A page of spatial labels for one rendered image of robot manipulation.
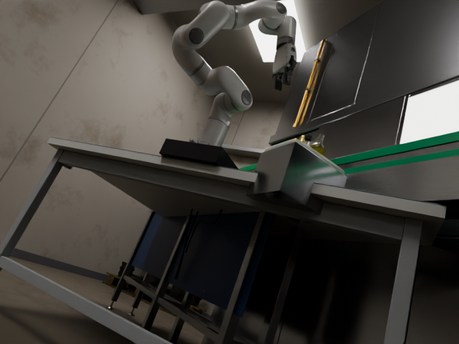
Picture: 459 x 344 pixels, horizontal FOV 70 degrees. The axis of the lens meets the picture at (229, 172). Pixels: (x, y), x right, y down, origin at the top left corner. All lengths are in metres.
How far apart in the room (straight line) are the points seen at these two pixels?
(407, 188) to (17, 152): 3.21
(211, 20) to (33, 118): 2.63
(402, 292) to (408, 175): 0.31
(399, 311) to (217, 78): 0.91
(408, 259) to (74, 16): 3.61
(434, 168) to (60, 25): 3.44
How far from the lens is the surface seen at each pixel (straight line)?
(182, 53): 1.31
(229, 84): 1.25
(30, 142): 3.60
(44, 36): 3.70
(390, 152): 1.13
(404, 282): 0.92
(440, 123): 1.33
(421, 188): 0.98
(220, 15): 1.25
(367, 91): 1.73
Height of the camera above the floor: 0.38
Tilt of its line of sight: 20 degrees up
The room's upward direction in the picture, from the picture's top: 21 degrees clockwise
